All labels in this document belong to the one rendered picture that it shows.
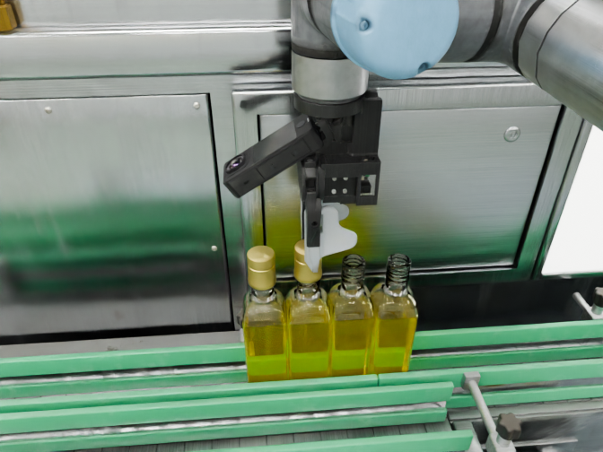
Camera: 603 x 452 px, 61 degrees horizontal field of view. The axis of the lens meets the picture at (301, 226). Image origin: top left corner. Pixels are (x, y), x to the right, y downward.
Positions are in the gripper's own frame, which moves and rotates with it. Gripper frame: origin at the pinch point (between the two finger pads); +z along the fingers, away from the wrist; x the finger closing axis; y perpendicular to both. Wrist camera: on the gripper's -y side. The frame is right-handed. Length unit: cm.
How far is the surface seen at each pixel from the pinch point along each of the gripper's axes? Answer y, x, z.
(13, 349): -48, 14, 28
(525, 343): 35.1, 3.4, 23.0
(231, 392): -10.7, -4.3, 20.0
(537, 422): 34.4, -6.1, 29.9
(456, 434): 17.5, -13.4, 19.5
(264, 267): -5.3, -1.8, 0.6
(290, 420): -2.8, -6.1, 24.7
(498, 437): 21.8, -15.1, 18.0
